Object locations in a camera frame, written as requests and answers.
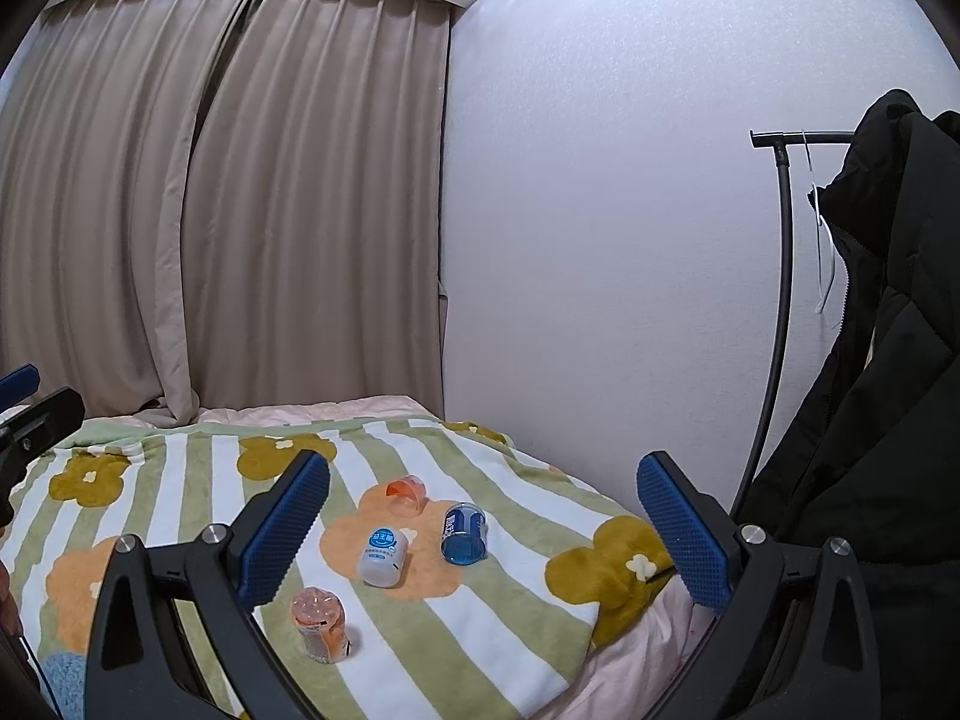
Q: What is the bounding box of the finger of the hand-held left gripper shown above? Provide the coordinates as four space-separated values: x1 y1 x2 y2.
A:
0 364 40 410
0 388 85 526

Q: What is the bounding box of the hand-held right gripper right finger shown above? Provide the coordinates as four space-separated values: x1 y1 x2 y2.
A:
636 451 883 720

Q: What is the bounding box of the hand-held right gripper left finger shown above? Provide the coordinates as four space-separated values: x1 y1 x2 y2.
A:
84 449 332 720

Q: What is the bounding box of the orange transparent bottle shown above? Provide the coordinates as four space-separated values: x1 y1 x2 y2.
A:
291 587 353 664

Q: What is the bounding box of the white cup with blue label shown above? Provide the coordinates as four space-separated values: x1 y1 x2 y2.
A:
356 526 410 587

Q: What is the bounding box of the clear orange cup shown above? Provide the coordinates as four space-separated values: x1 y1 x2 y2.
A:
385 475 428 520

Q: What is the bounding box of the clear blue cup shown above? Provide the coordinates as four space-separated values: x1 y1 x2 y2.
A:
440 502 489 566

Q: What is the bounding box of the striped floral blanket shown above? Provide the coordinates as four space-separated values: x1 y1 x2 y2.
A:
0 418 676 720

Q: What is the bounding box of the beige curtain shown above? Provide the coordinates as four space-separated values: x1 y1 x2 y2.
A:
0 0 263 427
141 0 453 428

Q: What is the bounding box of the black clothes rack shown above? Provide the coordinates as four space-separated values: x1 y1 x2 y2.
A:
729 130 856 533

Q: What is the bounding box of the black jacket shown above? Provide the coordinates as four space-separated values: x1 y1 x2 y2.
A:
742 88 960 720

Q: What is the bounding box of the blue fuzzy cloth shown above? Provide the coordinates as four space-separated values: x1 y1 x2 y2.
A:
37 649 91 720

